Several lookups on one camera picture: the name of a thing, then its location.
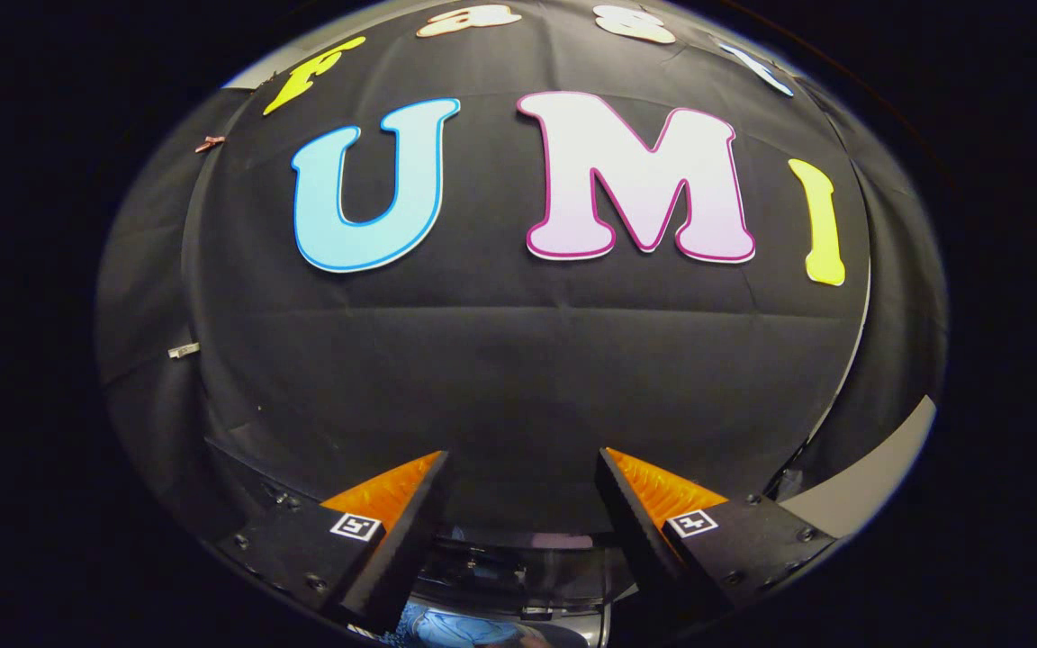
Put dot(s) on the copper clip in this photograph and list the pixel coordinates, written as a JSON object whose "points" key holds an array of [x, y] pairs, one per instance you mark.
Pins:
{"points": [[210, 142]]}

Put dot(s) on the light blue shirt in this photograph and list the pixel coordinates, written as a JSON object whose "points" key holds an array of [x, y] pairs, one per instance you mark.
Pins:
{"points": [[455, 630]]}

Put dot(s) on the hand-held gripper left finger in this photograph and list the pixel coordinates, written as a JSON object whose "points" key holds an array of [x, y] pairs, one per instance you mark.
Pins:
{"points": [[406, 540]]}

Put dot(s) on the black backdrop cloth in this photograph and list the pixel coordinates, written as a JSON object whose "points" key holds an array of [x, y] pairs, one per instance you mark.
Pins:
{"points": [[500, 360]]}

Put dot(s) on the washing machine with transparent lid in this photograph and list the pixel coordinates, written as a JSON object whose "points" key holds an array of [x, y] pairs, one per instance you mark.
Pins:
{"points": [[518, 571]]}

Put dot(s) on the silver clip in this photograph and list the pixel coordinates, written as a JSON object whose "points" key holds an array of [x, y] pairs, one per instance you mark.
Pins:
{"points": [[184, 350]]}

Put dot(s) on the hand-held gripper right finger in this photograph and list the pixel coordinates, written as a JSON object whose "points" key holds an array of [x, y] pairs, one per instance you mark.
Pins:
{"points": [[640, 540]]}

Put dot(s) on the thin metal frame pole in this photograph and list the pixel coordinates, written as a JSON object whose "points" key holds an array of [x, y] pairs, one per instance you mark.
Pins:
{"points": [[853, 360]]}

